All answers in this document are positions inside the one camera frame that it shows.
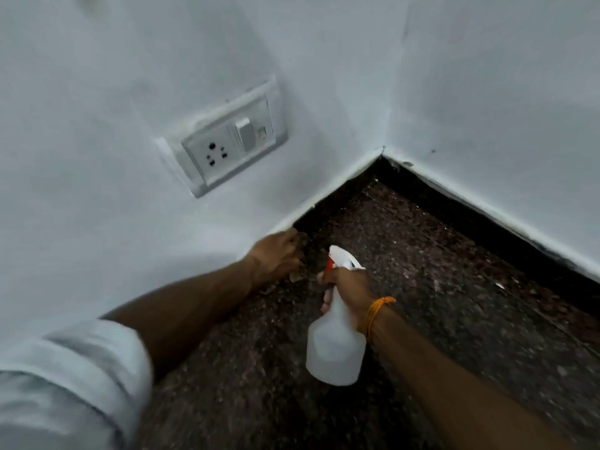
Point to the person's right hand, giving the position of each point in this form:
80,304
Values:
349,290

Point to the white wall socket switch plate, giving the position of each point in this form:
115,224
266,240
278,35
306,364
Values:
229,140

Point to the person's left fingers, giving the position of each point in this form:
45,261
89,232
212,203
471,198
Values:
300,250

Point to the black skirting strip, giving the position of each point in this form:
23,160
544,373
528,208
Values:
450,220

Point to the white rolled shirt sleeve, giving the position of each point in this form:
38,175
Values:
70,384

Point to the orange thread wristband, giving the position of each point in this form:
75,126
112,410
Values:
373,313

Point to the person's left forearm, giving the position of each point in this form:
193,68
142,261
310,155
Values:
187,309

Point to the person's right fingers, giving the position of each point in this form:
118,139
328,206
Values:
326,290

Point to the person's right forearm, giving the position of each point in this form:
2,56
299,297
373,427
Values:
450,384

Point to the person's left hand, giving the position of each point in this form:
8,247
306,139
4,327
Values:
274,257

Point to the white spray bottle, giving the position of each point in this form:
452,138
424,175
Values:
335,342

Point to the brown cleaning cloth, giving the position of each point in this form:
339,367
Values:
299,271

